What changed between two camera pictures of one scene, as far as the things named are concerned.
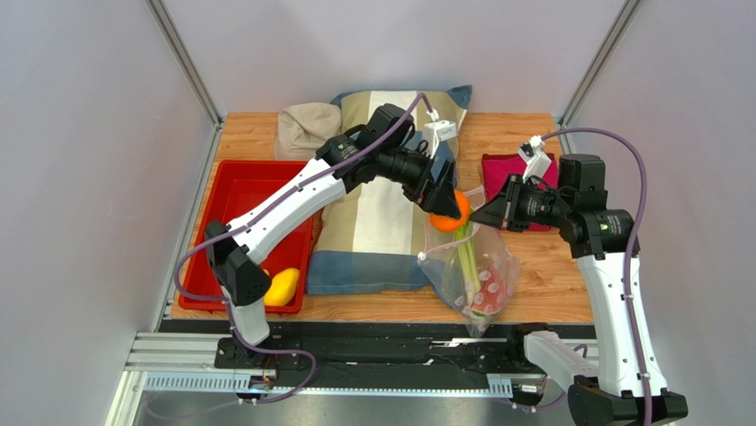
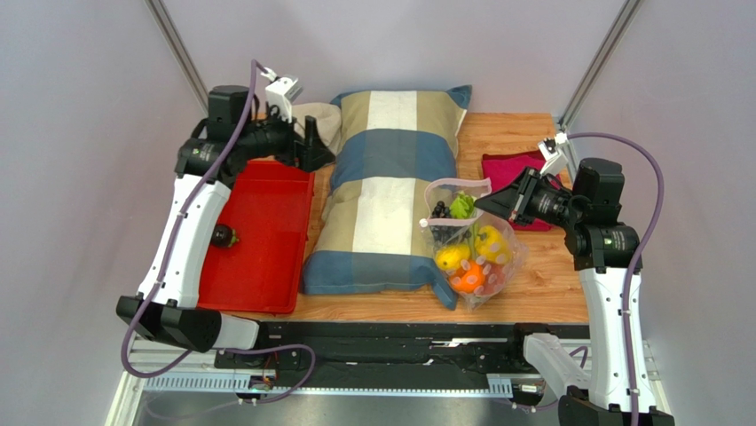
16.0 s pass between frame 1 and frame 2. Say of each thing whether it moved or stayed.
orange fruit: moved
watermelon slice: moved
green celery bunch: moved
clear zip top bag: moved
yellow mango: moved
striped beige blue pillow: stayed
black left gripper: moved
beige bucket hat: stayed
